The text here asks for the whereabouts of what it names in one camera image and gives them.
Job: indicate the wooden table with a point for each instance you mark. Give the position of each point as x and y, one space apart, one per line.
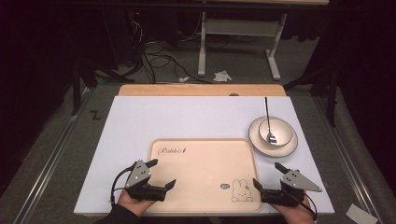
199 90

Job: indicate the metal spoon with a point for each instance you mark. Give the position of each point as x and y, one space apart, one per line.
267 118

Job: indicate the white metal desk frame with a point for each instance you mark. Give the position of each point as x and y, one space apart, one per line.
239 28

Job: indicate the person's left hand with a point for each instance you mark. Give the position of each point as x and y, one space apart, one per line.
134 203

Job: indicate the large crumpled white tissue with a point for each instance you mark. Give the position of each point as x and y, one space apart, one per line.
222 76

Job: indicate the white table mat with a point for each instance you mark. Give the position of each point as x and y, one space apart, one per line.
186 118

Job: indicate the person's right hand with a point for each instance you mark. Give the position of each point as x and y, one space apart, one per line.
295 214

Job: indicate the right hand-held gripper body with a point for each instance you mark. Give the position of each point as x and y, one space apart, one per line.
295 181

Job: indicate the black metal stand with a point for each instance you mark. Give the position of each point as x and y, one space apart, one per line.
332 93
75 87

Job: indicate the white plate with dark rim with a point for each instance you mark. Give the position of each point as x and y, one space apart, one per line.
285 151

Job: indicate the beige tray with rabbit print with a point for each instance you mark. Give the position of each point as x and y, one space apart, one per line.
202 174

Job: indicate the white bowl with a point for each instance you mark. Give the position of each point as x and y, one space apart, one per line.
283 132

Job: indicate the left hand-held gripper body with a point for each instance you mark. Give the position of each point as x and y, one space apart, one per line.
138 175

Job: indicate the small crumpled white tissue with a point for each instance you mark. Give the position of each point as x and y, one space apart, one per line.
183 79

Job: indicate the metal floor rail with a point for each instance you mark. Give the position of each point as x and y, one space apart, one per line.
345 146
49 165

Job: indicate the white paper sheet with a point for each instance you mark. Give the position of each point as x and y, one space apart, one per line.
361 214

